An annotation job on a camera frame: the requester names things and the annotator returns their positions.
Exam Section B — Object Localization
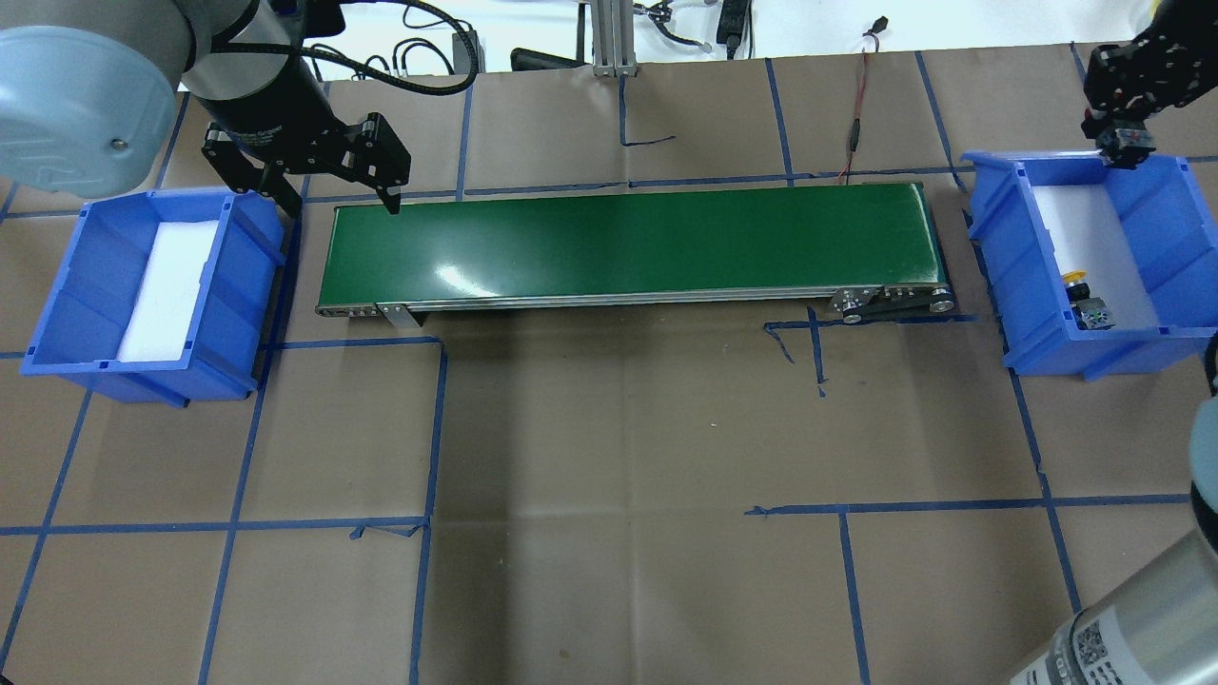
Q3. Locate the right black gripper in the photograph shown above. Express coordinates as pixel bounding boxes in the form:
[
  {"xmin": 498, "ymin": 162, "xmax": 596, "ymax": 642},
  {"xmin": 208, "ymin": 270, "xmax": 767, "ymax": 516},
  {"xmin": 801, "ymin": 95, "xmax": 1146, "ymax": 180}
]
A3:
[{"xmin": 1082, "ymin": 1, "xmax": 1217, "ymax": 143}]

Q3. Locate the blue destination bin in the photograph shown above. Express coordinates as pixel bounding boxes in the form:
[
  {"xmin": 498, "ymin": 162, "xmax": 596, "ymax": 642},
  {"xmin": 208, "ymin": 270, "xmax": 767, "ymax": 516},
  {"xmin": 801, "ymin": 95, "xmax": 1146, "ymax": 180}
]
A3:
[{"xmin": 963, "ymin": 150, "xmax": 1217, "ymax": 382}]

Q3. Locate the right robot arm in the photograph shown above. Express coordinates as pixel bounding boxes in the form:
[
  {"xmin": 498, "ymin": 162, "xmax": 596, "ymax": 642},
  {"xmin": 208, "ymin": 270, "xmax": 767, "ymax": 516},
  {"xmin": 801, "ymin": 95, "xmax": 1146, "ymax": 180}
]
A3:
[{"xmin": 967, "ymin": 1, "xmax": 1217, "ymax": 684}]

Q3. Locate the white foam pad source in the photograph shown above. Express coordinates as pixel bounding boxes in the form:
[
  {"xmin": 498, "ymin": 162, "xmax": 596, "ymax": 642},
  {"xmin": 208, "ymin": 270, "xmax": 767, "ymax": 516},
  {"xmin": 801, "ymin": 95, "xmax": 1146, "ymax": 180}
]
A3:
[{"xmin": 116, "ymin": 219, "xmax": 219, "ymax": 362}]

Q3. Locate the green conveyor belt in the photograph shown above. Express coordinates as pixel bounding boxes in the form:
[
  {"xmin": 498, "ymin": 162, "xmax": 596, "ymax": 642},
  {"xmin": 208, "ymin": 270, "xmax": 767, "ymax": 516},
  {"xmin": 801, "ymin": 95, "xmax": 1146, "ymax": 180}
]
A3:
[{"xmin": 315, "ymin": 183, "xmax": 957, "ymax": 325}]

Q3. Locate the blue bin with buttons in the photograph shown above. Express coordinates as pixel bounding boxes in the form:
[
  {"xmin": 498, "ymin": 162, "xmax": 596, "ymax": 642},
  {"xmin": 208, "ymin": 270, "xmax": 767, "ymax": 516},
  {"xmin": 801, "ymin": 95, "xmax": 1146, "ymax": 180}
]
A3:
[{"xmin": 19, "ymin": 186, "xmax": 285, "ymax": 407}]

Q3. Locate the white foam pad destination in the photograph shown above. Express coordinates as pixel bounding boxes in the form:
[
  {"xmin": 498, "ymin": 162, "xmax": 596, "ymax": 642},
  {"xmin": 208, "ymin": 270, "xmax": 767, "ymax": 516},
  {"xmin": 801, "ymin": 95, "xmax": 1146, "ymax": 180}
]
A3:
[{"xmin": 1032, "ymin": 184, "xmax": 1160, "ymax": 329}]

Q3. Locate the red mushroom push button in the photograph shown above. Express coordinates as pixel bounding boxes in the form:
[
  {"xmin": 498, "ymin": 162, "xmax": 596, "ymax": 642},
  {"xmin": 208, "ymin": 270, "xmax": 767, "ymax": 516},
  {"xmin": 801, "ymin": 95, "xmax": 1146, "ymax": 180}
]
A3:
[{"xmin": 1095, "ymin": 121, "xmax": 1157, "ymax": 169}]

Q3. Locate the red black wire pair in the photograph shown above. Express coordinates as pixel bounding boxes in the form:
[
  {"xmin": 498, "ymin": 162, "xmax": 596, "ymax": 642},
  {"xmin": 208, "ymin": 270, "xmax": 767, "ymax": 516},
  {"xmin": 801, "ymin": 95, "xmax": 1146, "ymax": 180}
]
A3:
[{"xmin": 837, "ymin": 16, "xmax": 892, "ymax": 182}]

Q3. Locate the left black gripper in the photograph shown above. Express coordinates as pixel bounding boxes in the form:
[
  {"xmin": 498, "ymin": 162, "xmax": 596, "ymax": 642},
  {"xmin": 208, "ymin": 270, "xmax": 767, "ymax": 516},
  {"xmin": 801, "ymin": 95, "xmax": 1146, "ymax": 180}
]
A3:
[{"xmin": 200, "ymin": 52, "xmax": 412, "ymax": 219}]

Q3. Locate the aluminium frame post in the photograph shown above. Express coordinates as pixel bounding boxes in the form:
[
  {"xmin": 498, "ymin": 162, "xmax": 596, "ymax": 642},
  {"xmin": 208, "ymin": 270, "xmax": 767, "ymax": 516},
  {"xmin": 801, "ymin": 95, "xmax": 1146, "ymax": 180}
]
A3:
[{"xmin": 581, "ymin": 0, "xmax": 638, "ymax": 78}]

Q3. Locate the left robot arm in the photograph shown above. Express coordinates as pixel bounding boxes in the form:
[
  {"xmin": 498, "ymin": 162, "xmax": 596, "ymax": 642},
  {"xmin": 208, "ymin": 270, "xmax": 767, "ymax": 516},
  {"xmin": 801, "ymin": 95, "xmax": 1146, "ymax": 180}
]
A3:
[{"xmin": 1, "ymin": 1, "xmax": 412, "ymax": 216}]

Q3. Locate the yellow mushroom push button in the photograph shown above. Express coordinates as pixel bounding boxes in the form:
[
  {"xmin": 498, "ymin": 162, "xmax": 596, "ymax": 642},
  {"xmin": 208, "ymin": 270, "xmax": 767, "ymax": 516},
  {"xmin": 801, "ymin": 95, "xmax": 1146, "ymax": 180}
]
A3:
[{"xmin": 1061, "ymin": 271, "xmax": 1114, "ymax": 332}]

